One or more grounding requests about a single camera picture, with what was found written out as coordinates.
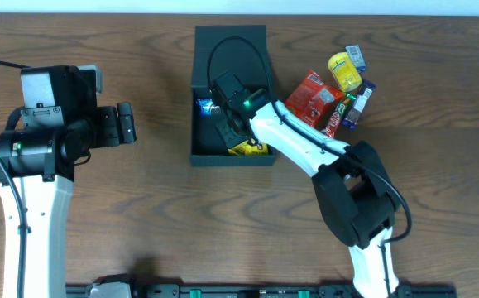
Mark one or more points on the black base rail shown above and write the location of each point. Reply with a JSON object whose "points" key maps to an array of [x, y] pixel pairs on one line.
{"points": [[124, 285]]}

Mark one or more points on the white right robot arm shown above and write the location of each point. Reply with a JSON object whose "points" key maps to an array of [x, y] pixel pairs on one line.
{"points": [[356, 198]]}

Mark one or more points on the yellow round candy pack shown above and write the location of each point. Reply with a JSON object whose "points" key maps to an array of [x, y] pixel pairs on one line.
{"points": [[344, 72]]}

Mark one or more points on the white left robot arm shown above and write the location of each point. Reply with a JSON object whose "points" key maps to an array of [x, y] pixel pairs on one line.
{"points": [[54, 131]]}

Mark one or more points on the small blue grey packet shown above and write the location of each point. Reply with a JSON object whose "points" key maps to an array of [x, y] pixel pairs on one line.
{"points": [[356, 57]]}

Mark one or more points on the green candy wrapper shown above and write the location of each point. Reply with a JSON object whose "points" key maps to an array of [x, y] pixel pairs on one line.
{"points": [[350, 96]]}

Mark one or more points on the blue Oreo cookie pack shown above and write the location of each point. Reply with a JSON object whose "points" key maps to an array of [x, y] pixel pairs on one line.
{"points": [[207, 107]]}

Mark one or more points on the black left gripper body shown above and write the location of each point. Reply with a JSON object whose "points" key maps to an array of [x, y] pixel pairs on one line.
{"points": [[109, 127]]}

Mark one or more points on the dark green open box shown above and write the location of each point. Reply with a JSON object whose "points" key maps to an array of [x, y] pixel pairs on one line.
{"points": [[241, 50]]}

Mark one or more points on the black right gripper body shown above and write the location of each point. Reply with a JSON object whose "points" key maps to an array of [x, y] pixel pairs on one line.
{"points": [[226, 107]]}

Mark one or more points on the dark blue chocolate bar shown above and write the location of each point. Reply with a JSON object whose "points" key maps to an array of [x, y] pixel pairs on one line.
{"points": [[364, 93]]}

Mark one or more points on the red snack bag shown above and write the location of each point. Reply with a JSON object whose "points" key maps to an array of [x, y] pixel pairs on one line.
{"points": [[312, 99]]}

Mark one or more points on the red KitKat bar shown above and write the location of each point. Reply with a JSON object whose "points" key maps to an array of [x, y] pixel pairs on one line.
{"points": [[336, 118]]}

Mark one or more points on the yellow snack bag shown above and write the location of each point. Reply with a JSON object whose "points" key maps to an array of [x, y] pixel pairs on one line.
{"points": [[244, 149]]}

